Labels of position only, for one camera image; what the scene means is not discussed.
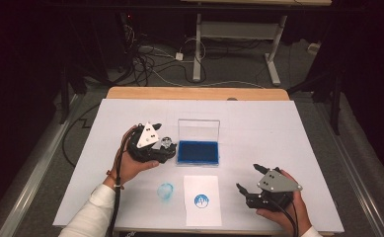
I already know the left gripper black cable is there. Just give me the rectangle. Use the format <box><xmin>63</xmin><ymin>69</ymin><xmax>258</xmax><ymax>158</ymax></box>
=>
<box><xmin>107</xmin><ymin>124</ymin><xmax>144</xmax><ymax>237</ymax></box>

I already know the black round stamp cap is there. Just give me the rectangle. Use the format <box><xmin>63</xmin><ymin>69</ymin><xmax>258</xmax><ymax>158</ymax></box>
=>
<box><xmin>161</xmin><ymin>145</ymin><xmax>179</xmax><ymax>160</ymax></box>

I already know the aluminium floor rail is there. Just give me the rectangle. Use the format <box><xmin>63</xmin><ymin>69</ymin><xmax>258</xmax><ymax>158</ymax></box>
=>
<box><xmin>312</xmin><ymin>100</ymin><xmax>384</xmax><ymax>237</ymax></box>
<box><xmin>0</xmin><ymin>93</ymin><xmax>85</xmax><ymax>237</ymax></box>

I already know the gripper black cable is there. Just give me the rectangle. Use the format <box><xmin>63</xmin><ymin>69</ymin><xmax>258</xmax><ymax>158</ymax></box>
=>
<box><xmin>268</xmin><ymin>197</ymin><xmax>300</xmax><ymax>237</ymax></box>
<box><xmin>107</xmin><ymin>124</ymin><xmax>144</xmax><ymax>237</ymax></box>

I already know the tangle of floor cables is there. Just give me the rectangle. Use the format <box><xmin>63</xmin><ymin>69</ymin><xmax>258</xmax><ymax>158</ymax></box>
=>
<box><xmin>118</xmin><ymin>13</ymin><xmax>210</xmax><ymax>88</ymax></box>

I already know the desk with white metal legs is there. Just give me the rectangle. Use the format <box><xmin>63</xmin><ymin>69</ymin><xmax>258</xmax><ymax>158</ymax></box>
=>
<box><xmin>181</xmin><ymin>0</ymin><xmax>332</xmax><ymax>87</ymax></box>

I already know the white paper sheet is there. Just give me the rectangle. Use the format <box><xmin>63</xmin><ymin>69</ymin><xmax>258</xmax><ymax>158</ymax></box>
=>
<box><xmin>183</xmin><ymin>175</ymin><xmax>223</xmax><ymax>227</ymax></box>

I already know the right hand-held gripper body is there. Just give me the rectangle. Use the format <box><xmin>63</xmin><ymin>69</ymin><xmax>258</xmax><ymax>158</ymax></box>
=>
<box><xmin>245</xmin><ymin>167</ymin><xmax>303</xmax><ymax>211</ymax></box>

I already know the black floor cable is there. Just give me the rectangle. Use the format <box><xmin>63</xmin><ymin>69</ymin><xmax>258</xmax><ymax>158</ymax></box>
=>
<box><xmin>61</xmin><ymin>103</ymin><xmax>102</xmax><ymax>167</ymax></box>

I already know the white table cover board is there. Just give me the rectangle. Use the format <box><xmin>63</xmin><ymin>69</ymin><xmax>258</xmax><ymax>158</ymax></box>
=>
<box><xmin>52</xmin><ymin>98</ymin><xmax>346</xmax><ymax>235</ymax></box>

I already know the brown wrist bracelet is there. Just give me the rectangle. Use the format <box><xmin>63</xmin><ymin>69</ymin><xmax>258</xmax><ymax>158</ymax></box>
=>
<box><xmin>105</xmin><ymin>169</ymin><xmax>125</xmax><ymax>191</ymax></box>

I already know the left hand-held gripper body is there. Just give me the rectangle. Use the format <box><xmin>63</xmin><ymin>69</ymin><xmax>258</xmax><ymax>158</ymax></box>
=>
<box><xmin>127</xmin><ymin>121</ymin><xmax>163</xmax><ymax>163</ymax></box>

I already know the person's left hand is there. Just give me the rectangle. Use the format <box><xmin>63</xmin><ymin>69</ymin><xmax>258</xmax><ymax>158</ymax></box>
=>
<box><xmin>102</xmin><ymin>124</ymin><xmax>161</xmax><ymax>191</ymax></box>

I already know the clear blue stamp cap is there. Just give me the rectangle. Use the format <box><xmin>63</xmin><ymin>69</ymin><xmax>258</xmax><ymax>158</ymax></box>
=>
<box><xmin>156</xmin><ymin>182</ymin><xmax>175</xmax><ymax>201</ymax></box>

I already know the blue ink pad clear lid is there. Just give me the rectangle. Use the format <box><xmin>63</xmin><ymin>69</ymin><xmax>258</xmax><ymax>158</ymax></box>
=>
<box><xmin>176</xmin><ymin>118</ymin><xmax>221</xmax><ymax>167</ymax></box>

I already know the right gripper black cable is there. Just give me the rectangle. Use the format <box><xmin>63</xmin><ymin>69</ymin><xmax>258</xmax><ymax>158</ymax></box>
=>
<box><xmin>268</xmin><ymin>197</ymin><xmax>300</xmax><ymax>237</ymax></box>

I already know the person's right hand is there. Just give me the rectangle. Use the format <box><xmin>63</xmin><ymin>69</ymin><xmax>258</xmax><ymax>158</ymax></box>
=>
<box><xmin>256</xmin><ymin>191</ymin><xmax>313</xmax><ymax>237</ymax></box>

